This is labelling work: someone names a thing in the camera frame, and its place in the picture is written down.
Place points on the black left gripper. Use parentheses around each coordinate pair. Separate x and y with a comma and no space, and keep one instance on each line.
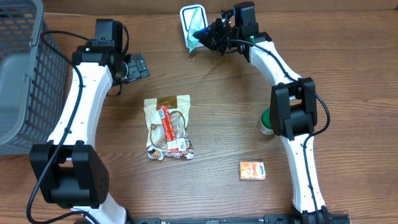
(137,68)

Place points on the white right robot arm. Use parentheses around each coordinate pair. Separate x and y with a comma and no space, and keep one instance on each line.
(292,114)

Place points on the teal tissue pack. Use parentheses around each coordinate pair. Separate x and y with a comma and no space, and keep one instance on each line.
(195,25)

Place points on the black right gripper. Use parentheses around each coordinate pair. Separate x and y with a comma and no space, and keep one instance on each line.
(221,34)

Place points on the white barcode scanner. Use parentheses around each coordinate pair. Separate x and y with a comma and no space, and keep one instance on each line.
(186,13)

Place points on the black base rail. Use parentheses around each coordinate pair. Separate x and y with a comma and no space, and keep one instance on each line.
(266,219)

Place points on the green lid jar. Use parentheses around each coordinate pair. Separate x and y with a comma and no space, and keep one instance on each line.
(264,123)

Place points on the red snack stick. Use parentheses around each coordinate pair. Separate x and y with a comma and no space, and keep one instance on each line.
(173,144)

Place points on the beige brown snack bag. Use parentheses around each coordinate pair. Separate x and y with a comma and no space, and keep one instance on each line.
(156,145)

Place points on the orange tissue pack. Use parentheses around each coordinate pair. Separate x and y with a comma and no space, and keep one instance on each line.
(252,170)

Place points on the grey plastic basket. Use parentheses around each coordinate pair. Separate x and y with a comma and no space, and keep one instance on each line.
(33,77)

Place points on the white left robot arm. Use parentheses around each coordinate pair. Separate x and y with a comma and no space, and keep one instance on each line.
(68,170)

